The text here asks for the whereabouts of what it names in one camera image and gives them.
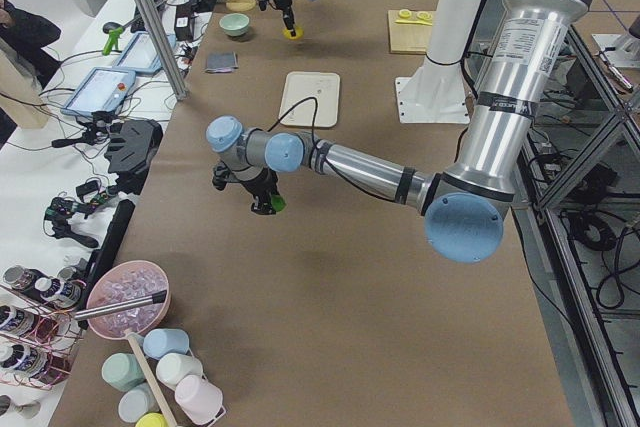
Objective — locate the grey blue cup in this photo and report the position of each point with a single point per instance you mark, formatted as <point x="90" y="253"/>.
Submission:
<point x="136" y="403"/>

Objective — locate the pink bowl with ice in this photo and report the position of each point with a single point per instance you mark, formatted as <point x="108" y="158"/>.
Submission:
<point x="128" y="281"/>

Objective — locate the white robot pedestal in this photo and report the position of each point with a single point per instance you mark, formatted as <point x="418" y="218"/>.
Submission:
<point x="435" y="93"/>

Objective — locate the metal tongs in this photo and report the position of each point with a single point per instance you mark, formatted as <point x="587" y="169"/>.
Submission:
<point x="156" y="298"/>

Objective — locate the person in dark jacket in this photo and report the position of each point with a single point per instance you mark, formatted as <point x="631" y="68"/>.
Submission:
<point x="24" y="36"/>

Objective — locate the pink cup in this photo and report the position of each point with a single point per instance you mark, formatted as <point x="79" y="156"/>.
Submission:
<point x="200" y="400"/>

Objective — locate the mint green bowl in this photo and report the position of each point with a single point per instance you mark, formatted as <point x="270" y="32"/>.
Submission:
<point x="234" y="25"/>

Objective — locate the light blue cup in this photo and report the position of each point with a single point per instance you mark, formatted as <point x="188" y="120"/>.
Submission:
<point x="161" y="341"/>

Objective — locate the mint green cup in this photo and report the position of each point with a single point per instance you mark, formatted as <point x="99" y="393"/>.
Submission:
<point x="122" y="372"/>

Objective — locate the wooden cup rack handle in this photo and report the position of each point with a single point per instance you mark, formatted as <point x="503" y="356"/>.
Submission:
<point x="133" y="341"/>

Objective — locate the blue teach pendant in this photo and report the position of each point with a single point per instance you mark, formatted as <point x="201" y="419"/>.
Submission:
<point x="139" y="55"/>
<point x="103" y="90"/>

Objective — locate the aluminium frame post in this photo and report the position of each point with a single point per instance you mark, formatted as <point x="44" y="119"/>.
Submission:
<point x="155" y="29"/>

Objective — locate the white cup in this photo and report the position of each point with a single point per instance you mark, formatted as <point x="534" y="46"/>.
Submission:
<point x="172" y="368"/>

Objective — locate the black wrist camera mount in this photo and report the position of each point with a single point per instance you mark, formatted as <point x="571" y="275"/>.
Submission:
<point x="221" y="176"/>

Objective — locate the cream rabbit tray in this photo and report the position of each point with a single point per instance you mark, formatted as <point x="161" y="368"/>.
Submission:
<point x="310" y="99"/>

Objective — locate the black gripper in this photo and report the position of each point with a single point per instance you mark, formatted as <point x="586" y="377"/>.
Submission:
<point x="258" y="191"/>
<point x="282" y="2"/>

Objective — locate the yellow plastic knife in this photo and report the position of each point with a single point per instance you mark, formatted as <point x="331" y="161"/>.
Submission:
<point x="413" y="22"/>

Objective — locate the copper wire bottle rack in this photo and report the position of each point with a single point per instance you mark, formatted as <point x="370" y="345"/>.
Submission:
<point x="38" y="334"/>

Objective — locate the green lime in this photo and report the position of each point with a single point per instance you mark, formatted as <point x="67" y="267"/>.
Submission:
<point x="277" y="202"/>

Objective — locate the yellow cup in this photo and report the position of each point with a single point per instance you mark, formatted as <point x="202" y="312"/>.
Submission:
<point x="154" y="419"/>

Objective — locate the green barcode scanner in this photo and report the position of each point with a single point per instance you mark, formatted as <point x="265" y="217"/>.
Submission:
<point x="113" y="30"/>

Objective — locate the yellow lemon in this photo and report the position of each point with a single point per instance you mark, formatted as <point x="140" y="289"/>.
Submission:
<point x="293" y="34"/>

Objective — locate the wooden cutting board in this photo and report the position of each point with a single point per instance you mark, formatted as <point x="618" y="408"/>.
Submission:
<point x="407" y="39"/>

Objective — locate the lemon slice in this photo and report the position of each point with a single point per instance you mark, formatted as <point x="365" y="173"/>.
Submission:
<point x="424" y="15"/>
<point x="404" y="13"/>

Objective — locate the grey folded cloth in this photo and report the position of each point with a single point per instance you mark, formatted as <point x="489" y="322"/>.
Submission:
<point x="221" y="62"/>

